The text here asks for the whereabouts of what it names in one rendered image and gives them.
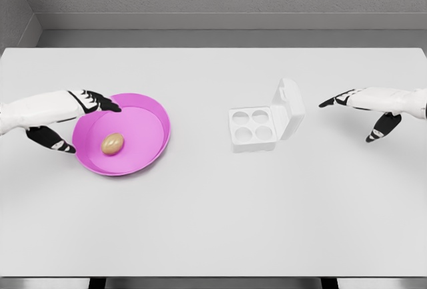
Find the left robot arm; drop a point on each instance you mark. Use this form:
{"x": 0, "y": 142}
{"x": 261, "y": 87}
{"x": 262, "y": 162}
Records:
{"x": 9, "y": 115}

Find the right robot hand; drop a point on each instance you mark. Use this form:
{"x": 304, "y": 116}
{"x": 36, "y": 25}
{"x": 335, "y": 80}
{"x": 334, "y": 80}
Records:
{"x": 370, "y": 99}

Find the brown egg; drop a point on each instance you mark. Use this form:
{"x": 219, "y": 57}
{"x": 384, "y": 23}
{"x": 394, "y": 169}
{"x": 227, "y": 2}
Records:
{"x": 113, "y": 144}

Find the pink round plate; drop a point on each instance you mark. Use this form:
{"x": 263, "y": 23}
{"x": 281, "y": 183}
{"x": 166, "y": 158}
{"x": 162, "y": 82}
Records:
{"x": 133, "y": 129}

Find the white egg box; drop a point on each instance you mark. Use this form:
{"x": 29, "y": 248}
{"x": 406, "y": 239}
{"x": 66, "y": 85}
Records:
{"x": 260, "y": 123}

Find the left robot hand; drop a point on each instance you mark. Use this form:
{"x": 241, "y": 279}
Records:
{"x": 50, "y": 107}

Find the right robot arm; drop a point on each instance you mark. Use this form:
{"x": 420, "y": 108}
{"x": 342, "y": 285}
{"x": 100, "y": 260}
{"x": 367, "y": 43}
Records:
{"x": 421, "y": 102}

